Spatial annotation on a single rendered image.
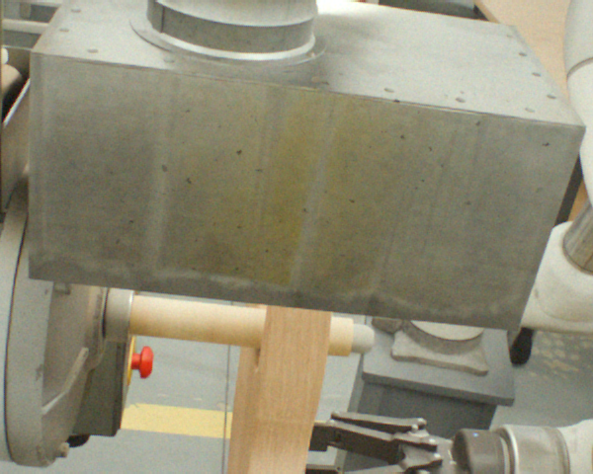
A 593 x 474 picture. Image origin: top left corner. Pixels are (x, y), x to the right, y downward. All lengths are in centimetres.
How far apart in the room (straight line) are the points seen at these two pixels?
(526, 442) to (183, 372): 182
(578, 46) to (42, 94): 78
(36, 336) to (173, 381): 197
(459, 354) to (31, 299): 114
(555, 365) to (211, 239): 255
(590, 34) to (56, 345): 74
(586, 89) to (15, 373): 73
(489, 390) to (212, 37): 124
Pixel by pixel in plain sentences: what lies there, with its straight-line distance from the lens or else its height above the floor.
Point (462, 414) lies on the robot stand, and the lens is 170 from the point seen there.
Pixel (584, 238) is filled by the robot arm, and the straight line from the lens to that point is 153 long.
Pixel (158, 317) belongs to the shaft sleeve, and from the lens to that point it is 74.
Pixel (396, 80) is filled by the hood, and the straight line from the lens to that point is 52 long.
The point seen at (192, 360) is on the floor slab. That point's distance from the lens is 268.
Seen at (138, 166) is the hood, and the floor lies 147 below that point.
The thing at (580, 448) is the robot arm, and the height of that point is 114.
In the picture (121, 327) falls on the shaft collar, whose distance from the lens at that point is 74.
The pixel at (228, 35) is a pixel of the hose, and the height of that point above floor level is 154.
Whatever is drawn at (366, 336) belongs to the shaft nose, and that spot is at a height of 126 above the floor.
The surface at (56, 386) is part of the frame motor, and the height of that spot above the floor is 126.
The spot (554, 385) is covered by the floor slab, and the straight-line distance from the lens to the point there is 294.
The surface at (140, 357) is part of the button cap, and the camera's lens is 113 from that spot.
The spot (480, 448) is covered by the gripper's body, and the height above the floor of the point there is 113.
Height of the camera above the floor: 171
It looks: 30 degrees down
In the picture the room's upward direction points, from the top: 10 degrees clockwise
